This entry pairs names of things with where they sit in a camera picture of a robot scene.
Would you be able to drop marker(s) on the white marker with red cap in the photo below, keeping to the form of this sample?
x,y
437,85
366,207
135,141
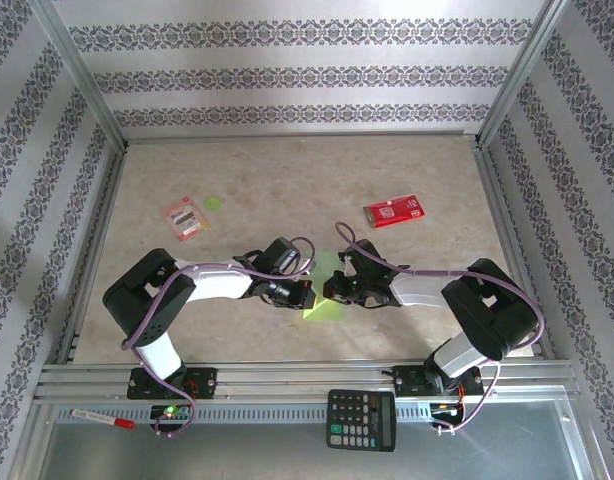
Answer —
x,y
99,418

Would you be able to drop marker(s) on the thin aluminium wall rail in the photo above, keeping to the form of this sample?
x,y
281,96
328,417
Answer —
x,y
297,135

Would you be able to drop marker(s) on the red packet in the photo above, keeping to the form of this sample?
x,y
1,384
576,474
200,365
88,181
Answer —
x,y
397,211

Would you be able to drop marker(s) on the aluminium frame post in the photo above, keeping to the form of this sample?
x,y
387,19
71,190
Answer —
x,y
519,75
82,75

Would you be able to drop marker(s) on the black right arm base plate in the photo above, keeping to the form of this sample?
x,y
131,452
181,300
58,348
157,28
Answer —
x,y
407,377

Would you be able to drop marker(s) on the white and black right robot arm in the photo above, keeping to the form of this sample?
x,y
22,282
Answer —
x,y
417,295

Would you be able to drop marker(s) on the green round disc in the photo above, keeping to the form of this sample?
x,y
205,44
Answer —
x,y
214,204

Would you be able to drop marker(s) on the long aluminium frame rail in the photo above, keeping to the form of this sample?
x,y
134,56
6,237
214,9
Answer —
x,y
297,380

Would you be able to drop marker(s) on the pink usb drive package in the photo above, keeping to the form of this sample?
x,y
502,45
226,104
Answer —
x,y
186,220

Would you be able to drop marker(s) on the grey metal sheet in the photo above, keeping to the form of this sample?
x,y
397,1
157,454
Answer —
x,y
237,455

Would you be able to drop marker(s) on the aluminium side rail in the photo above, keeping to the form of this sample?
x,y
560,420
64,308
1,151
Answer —
x,y
512,240
94,255

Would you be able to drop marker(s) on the green translucent plastic sheet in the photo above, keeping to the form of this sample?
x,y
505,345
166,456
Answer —
x,y
327,311

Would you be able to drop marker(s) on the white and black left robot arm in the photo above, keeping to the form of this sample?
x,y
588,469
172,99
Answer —
x,y
217,285

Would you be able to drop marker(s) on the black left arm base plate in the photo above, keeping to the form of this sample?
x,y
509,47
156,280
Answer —
x,y
204,380

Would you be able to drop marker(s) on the black calculator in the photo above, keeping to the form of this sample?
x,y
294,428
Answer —
x,y
359,420

